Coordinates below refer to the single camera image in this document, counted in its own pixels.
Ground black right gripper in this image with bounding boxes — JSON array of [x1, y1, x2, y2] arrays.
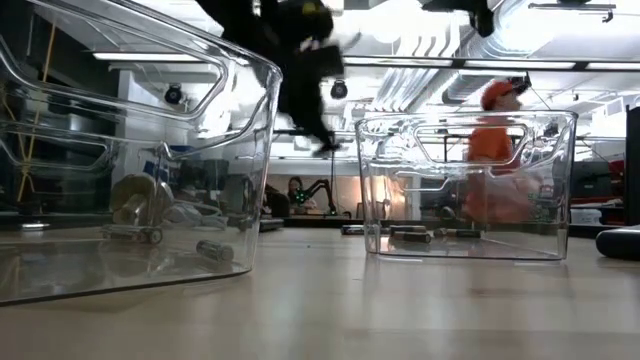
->
[[422, 0, 496, 39]]

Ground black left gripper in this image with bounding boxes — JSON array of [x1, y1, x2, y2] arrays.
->
[[259, 0, 362, 156]]

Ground clear plastic bin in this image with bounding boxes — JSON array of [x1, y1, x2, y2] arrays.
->
[[0, 0, 284, 307], [354, 109, 579, 262]]

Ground small dark battery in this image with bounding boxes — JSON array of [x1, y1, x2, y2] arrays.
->
[[389, 230, 432, 245]]

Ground long ceiling light strip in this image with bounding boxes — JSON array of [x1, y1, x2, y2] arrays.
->
[[92, 51, 640, 71]]

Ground white ceiling pipes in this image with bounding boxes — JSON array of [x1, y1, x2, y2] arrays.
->
[[372, 32, 459, 112]]

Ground black upright panel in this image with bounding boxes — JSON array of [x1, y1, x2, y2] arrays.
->
[[624, 103, 640, 227]]

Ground white storage box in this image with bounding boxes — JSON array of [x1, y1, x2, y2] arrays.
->
[[569, 207, 604, 225]]

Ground black round-headed handheld device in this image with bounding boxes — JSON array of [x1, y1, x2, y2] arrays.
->
[[595, 224, 640, 261]]

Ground silver ventilation duct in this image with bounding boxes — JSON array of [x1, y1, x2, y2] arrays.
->
[[439, 0, 581, 104]]

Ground black ceiling rail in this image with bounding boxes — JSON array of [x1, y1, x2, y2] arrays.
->
[[527, 0, 616, 24]]

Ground white coiled cable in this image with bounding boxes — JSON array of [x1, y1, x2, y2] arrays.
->
[[164, 199, 229, 232]]

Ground yellow extension cable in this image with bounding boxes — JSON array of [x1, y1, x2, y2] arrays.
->
[[0, 22, 56, 204]]

